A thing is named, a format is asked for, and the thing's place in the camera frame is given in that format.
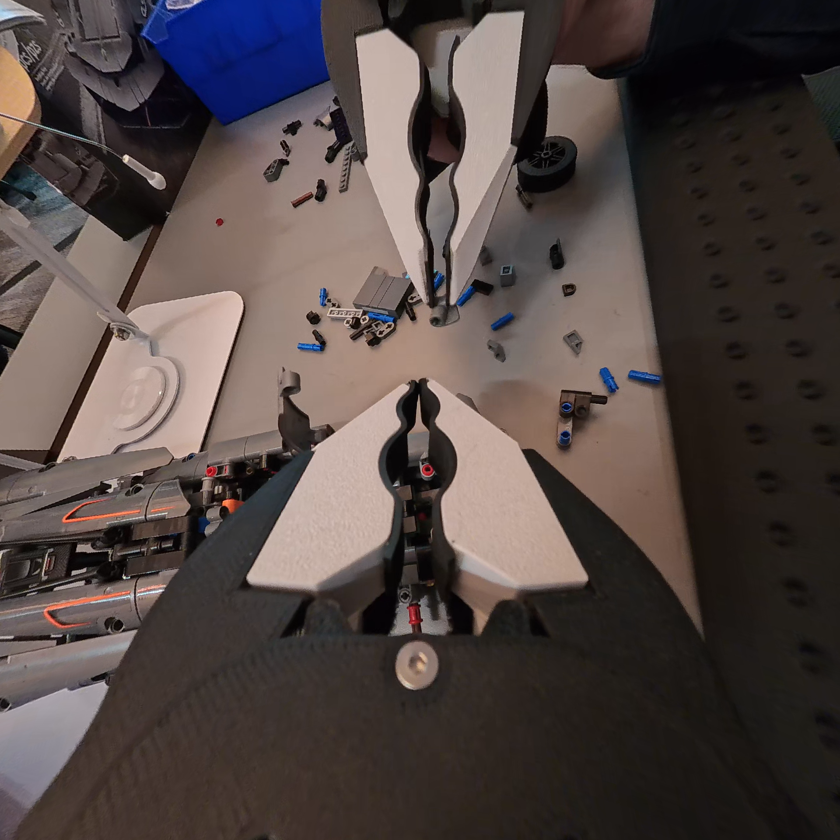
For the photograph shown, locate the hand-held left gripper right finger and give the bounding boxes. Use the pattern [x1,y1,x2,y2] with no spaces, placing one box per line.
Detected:
[420,378,589,631]

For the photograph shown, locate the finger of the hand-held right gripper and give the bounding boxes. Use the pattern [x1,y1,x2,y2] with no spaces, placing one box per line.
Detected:
[444,9,526,308]
[353,29,435,309]

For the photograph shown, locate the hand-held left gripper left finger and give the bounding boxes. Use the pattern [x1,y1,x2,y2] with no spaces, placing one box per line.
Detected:
[245,381,420,631]

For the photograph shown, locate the black lego assembly blue pins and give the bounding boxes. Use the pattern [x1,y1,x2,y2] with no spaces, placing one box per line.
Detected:
[556,388,609,449]

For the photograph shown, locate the grey lego car model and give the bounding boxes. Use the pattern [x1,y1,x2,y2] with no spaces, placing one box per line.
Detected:
[0,367,473,713]

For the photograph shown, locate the person's right forearm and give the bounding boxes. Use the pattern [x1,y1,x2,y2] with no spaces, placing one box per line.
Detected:
[587,0,840,83]

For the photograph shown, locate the pile of loose lego pieces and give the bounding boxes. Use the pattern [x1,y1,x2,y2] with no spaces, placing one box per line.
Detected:
[262,98,422,357]

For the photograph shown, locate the black lego wheel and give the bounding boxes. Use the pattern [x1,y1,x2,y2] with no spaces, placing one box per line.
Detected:
[516,136,580,193]

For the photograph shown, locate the dark lego set box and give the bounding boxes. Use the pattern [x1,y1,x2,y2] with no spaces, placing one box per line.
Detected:
[0,0,217,240]

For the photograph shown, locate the person's right hand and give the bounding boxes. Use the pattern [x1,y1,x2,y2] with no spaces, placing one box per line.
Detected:
[550,0,655,72]

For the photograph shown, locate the blue plastic bin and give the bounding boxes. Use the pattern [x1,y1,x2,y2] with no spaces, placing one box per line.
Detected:
[141,0,332,126]

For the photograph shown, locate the white metal book stand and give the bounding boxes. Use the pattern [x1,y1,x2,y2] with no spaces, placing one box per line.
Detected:
[0,46,245,460]

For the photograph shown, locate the black dimpled mat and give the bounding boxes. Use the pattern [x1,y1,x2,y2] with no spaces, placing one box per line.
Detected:
[617,72,840,840]

